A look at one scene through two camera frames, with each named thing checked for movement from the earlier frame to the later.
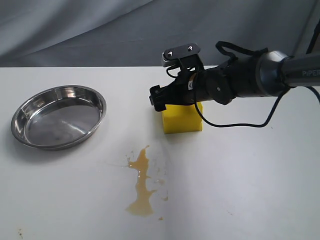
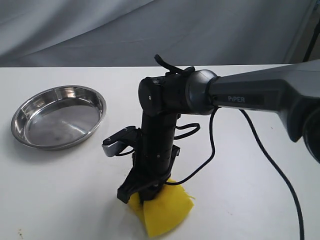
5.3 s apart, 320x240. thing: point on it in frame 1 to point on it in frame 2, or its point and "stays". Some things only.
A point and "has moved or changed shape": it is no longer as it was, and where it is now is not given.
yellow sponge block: [182, 118] has moved or changed shape
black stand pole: [315, 35] stays
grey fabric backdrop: [135, 33] stays
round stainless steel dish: [57, 116] stays
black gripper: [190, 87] to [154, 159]
